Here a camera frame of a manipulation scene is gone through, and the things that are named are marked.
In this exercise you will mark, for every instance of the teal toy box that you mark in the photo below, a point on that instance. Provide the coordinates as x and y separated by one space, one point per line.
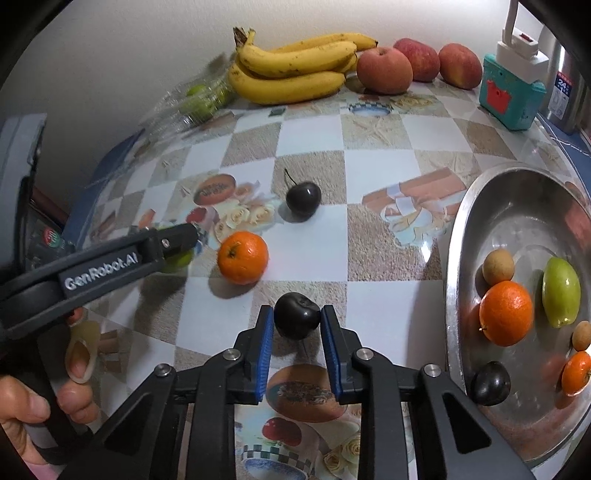
505 99

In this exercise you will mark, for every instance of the tangerine with long stem scar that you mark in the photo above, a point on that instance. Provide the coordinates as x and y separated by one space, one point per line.
577 373

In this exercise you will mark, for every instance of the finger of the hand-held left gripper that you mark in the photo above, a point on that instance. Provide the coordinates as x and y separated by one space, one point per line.
178 237

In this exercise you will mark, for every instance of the large green jujube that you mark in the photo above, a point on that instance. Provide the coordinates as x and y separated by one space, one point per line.
560 292

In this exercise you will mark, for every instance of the round metal plate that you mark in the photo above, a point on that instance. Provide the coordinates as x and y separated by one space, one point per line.
517 217

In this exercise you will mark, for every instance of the heart-shaped dark cherry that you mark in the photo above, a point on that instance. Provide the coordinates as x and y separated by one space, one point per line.
297 316

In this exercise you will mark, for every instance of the glass mug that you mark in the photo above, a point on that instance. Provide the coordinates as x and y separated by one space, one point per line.
51 240

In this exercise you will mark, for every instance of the checkered printed tablecloth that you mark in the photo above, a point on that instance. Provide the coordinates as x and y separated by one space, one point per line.
369 152

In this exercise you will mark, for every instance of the red apple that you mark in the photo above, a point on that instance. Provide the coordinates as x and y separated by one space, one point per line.
384 71
420 57
461 65

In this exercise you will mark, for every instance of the tan longan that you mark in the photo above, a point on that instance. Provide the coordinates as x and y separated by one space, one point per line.
498 266
582 335

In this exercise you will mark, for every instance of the large dark cherry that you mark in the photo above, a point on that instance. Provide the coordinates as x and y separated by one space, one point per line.
490 383

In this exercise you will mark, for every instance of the tangerine with green stem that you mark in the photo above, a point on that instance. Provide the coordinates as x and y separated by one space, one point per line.
242 257

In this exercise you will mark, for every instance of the dark cherry with stem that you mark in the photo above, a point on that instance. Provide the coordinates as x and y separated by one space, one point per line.
303 197

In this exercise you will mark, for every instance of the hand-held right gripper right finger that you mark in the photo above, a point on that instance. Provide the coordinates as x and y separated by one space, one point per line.
332 355

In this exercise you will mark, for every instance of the clear bag of green jujubes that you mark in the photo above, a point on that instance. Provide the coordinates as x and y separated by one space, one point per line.
198 104

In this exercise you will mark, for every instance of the person's left hand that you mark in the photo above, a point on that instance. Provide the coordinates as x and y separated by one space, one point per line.
23 397

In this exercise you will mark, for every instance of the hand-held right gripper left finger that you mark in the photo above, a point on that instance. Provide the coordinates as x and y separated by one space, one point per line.
263 355

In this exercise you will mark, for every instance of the white power adapter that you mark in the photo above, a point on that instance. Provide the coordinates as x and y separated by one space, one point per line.
519 57

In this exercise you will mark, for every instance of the small green jujube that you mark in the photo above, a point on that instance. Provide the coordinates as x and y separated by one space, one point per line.
180 262

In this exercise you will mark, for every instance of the large orange tangerine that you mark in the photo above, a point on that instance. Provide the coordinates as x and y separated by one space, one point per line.
505 314

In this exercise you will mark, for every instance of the yellow banana bunch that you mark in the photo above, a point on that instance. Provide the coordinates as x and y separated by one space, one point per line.
286 74

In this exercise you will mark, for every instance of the stainless steel thermos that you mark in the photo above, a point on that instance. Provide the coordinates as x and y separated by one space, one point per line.
568 92

